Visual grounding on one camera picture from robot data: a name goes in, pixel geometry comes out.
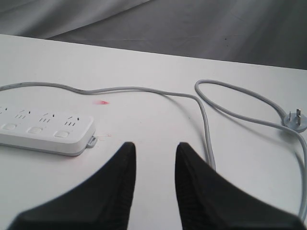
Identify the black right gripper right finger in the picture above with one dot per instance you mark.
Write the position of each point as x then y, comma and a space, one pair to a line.
207, 201

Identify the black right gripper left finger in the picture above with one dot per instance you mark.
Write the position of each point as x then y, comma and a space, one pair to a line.
102, 202

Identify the white five-outlet power strip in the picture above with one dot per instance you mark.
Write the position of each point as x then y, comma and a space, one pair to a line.
46, 131

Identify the grey backdrop cloth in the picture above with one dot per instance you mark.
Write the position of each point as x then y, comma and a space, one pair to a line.
266, 32

